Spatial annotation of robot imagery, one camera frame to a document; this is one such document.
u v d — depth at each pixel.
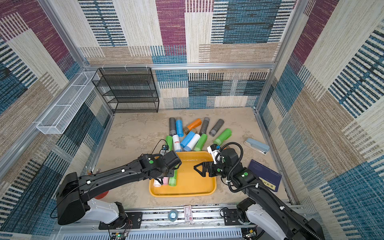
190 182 0.85
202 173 0.67
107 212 0.60
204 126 1.07
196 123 1.12
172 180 0.82
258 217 0.58
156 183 0.81
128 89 1.09
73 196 0.40
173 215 0.76
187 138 1.01
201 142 1.00
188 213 0.75
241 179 0.56
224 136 1.02
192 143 0.99
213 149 0.70
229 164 0.61
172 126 1.08
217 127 1.06
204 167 0.66
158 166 0.57
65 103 0.80
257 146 0.96
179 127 1.06
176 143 0.97
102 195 0.60
